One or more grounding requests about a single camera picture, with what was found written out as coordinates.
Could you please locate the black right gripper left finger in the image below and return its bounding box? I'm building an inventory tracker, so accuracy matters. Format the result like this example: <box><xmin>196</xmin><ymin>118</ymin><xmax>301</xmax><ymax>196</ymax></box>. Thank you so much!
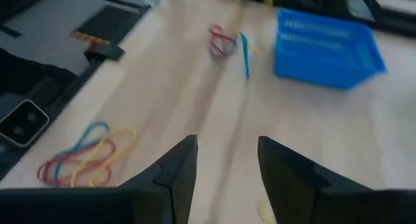
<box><xmin>0</xmin><ymin>134</ymin><xmax>199</xmax><ymax>224</ymax></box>

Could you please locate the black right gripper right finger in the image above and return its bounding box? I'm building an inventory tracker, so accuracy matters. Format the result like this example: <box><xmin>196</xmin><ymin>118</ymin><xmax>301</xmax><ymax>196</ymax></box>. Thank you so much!
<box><xmin>257</xmin><ymin>136</ymin><xmax>416</xmax><ymax>224</ymax></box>

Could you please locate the yellow rubber band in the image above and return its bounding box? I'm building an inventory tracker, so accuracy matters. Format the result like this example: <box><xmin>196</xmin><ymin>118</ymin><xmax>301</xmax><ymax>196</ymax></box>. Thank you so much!
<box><xmin>70</xmin><ymin>142</ymin><xmax>113</xmax><ymax>188</ymax></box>
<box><xmin>97</xmin><ymin>126</ymin><xmax>137</xmax><ymax>166</ymax></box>
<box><xmin>249</xmin><ymin>31</ymin><xmax>271</xmax><ymax>58</ymax></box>
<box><xmin>232</xmin><ymin>0</ymin><xmax>245</xmax><ymax>35</ymax></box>
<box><xmin>257</xmin><ymin>199</ymin><xmax>278</xmax><ymax>224</ymax></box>

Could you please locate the red rubber band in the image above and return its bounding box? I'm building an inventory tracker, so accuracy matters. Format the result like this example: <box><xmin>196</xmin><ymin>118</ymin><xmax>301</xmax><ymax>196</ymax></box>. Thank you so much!
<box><xmin>61</xmin><ymin>138</ymin><xmax>117</xmax><ymax>186</ymax></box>
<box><xmin>36</xmin><ymin>154</ymin><xmax>82</xmax><ymax>188</ymax></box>
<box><xmin>209</xmin><ymin>23</ymin><xmax>239</xmax><ymax>60</ymax></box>

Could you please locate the blue plastic basket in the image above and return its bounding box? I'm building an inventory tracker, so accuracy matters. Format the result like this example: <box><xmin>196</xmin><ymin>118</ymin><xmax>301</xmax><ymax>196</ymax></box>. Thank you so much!
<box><xmin>274</xmin><ymin>8</ymin><xmax>387</xmax><ymax>91</ymax></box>

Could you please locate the black hazard-striped floor mat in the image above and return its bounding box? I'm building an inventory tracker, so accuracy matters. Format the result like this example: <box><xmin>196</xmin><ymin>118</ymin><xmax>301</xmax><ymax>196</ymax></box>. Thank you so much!
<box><xmin>70</xmin><ymin>5</ymin><xmax>144</xmax><ymax>45</ymax></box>

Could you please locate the silver table-level camera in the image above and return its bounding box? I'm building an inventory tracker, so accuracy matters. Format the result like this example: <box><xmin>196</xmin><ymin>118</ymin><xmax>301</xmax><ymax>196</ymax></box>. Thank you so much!
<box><xmin>0</xmin><ymin>99</ymin><xmax>51</xmax><ymax>149</ymax></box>

